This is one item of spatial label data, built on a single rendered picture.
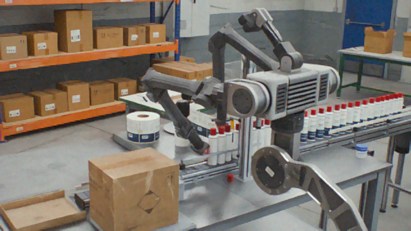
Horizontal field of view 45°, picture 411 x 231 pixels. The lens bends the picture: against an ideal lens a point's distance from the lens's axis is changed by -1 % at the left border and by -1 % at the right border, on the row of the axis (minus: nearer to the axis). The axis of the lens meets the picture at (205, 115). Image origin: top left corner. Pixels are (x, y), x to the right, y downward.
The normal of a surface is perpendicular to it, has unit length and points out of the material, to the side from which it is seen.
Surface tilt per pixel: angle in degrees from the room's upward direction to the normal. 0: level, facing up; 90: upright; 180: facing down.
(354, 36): 90
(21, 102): 90
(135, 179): 90
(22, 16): 90
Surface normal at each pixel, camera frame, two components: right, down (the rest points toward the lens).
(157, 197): 0.59, 0.24
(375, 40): -0.73, 0.18
